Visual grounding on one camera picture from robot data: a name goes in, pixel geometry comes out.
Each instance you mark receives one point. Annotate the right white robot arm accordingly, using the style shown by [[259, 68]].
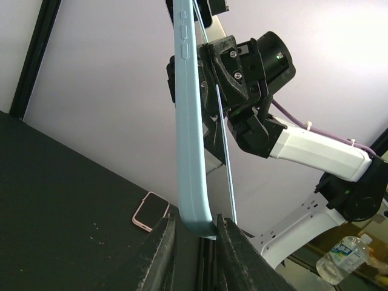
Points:
[[354, 179]]

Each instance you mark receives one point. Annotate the blue cased phone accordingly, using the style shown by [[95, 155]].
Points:
[[221, 121]]

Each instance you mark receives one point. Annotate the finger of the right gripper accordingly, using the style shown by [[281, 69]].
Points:
[[217, 67], [212, 135]]

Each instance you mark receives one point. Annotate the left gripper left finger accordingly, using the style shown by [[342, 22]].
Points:
[[159, 263]]

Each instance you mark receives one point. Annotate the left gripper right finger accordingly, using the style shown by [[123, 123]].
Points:
[[239, 265]]

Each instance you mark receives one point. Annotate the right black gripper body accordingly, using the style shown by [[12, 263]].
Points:
[[245, 81]]

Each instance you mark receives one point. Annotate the clear plastic water bottle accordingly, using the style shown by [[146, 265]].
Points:
[[344, 258]]

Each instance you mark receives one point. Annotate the blue phone case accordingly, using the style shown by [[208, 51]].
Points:
[[193, 200]]

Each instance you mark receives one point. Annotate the pink cased phone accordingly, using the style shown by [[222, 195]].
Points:
[[150, 211]]

